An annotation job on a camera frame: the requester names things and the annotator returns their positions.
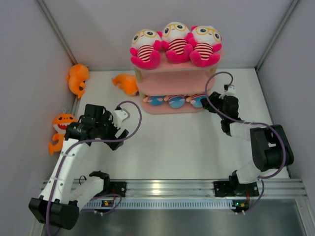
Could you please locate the doll plush on bottom shelf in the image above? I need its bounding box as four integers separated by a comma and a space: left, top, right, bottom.
143, 96, 164, 106

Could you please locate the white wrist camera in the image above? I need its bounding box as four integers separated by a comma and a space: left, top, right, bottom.
220, 84, 236, 99
112, 106, 130, 128

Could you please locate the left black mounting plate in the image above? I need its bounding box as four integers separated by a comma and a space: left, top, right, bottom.
108, 181, 127, 198

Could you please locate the orange shark plush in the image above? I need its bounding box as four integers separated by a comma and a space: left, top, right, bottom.
49, 114, 77, 155
112, 74, 139, 96
66, 64, 90, 99

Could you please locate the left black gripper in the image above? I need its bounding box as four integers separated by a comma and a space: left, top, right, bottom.
94, 111, 128, 150

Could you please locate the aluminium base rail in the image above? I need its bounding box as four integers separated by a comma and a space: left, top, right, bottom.
113, 178, 308, 199

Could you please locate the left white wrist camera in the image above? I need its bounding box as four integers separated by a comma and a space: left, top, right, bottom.
112, 106, 130, 128

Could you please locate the pink three-tier shelf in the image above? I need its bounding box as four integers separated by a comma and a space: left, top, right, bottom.
134, 52, 219, 115

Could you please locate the black mounting plate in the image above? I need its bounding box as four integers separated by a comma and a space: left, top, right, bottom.
108, 181, 127, 198
214, 181, 259, 197

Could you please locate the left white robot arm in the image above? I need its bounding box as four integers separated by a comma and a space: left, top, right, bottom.
29, 104, 130, 230

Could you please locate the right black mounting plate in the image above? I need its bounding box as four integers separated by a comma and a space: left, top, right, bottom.
214, 181, 259, 197

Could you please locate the white slotted cable duct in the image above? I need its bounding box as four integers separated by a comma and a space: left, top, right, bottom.
83, 199, 248, 210

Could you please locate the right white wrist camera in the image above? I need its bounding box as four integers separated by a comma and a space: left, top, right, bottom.
220, 84, 236, 99

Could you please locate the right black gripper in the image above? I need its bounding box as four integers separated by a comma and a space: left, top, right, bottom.
201, 91, 227, 120

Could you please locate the pink panda plush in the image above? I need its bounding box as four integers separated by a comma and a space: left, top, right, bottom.
161, 22, 193, 63
189, 26, 222, 67
129, 29, 162, 70

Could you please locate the black-haired doll plush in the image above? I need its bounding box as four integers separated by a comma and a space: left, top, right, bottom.
164, 94, 186, 109

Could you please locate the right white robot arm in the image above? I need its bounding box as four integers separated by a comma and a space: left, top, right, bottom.
201, 92, 294, 197

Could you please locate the blue-hat doll plush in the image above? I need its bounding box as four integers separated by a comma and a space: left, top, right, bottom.
186, 93, 206, 108

